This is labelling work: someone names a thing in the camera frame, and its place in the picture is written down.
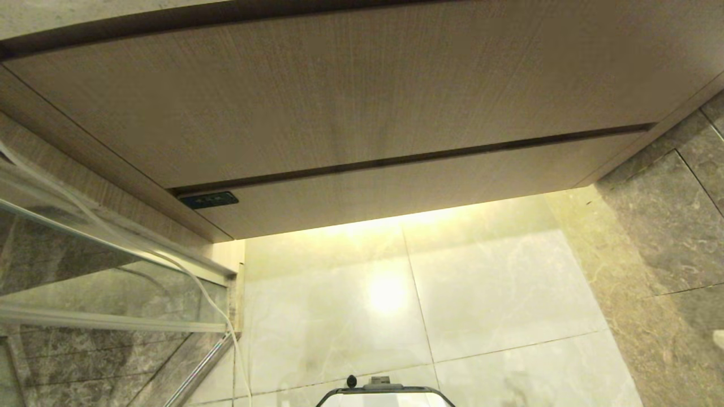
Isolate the narrow wooden drawer front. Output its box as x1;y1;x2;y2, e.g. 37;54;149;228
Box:
180;131;651;240

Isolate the white cable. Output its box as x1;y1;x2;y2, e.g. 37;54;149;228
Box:
0;141;252;407

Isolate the black label sticker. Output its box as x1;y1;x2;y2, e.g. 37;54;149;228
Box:
180;192;239;210

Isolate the glass shower door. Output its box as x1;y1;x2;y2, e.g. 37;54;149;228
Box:
0;148;244;407

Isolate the wooden vanity cabinet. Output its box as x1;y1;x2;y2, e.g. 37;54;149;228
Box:
0;0;724;244

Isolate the tall wooden drawer front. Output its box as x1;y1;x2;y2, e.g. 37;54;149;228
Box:
3;0;724;189

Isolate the grey stone countertop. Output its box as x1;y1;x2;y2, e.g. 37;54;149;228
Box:
0;0;238;41

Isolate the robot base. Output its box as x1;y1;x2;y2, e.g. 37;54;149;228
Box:
315;375;456;407

